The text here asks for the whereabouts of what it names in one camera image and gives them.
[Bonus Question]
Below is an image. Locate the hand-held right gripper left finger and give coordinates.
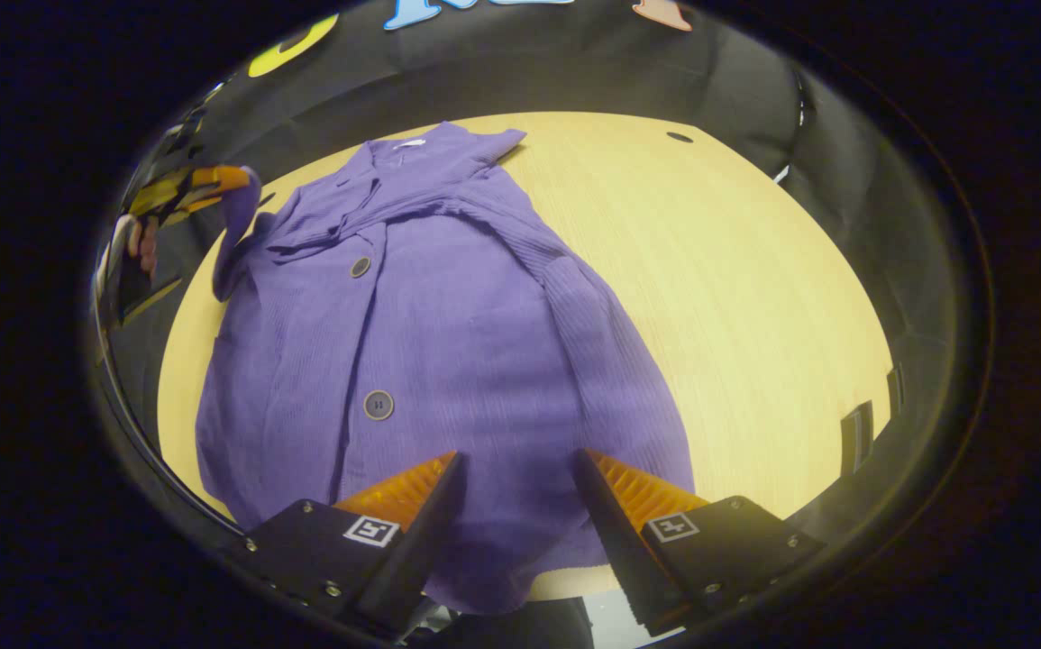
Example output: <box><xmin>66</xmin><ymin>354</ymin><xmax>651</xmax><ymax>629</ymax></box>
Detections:
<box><xmin>243</xmin><ymin>451</ymin><xmax>468</xmax><ymax>637</ymax></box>

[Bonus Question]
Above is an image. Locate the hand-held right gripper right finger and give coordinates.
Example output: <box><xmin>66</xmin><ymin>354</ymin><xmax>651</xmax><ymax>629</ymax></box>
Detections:
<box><xmin>571</xmin><ymin>448</ymin><xmax>827</xmax><ymax>637</ymax></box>

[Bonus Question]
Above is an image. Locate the purple button cardigan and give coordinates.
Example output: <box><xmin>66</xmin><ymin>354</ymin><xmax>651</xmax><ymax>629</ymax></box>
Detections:
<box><xmin>194</xmin><ymin>122</ymin><xmax>697</xmax><ymax>616</ymax></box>

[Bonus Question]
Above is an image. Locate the black backdrop cloth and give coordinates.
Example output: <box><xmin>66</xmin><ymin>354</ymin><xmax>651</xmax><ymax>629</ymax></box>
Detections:
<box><xmin>92</xmin><ymin>0</ymin><xmax>963</xmax><ymax>506</ymax></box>

